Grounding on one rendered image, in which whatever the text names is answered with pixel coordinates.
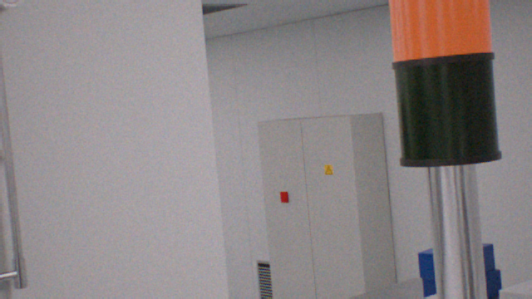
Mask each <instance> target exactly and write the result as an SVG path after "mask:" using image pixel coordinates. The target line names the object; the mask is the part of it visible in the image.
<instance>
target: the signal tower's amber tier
mask: <svg viewBox="0 0 532 299"><path fill-rule="evenodd" d="M389 1H390V8H389V12H390V22H391V32H392V51H393V62H395V61H406V60H413V59H421V58H428V57H437V56H454V55H463V54H468V53H475V52H488V51H492V44H491V33H490V12H489V1H488V0H389Z"/></svg>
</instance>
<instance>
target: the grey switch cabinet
mask: <svg viewBox="0 0 532 299"><path fill-rule="evenodd" d="M257 126H258V136H259V153H260V163H261V171H262V180H263V190H264V207H265V217H266V225H267V234H268V252H269V261H270V271H271V280H272V289H273V299H347V298H349V297H354V296H357V295H360V294H363V293H366V292H370V291H373V290H376V289H379V288H382V287H386V286H389V285H391V284H394V283H396V272H395V263H394V252H393V242H392V223H391V213H390V203H389V193H388V182H387V164H386V154H385V144H384V134H383V123H382V113H381V112H378V113H373V114H361V115H336V116H324V117H311V118H298V119H286V120H265V121H257Z"/></svg>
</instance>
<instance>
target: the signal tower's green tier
mask: <svg viewBox="0 0 532 299"><path fill-rule="evenodd" d="M394 72H395V82H396V93H397V112H398V122H399V132H400V142H401V158H402V159H406V160H433V159H458V158H466V157H475V156H481V155H487V154H495V153H498V152H499V143H498V131H497V120H496V109H495V101H496V99H495V78H494V67H493V59H488V60H474V61H465V62H455V63H446V64H437V65H429V66H414V67H406V68H400V69H395V70H394Z"/></svg>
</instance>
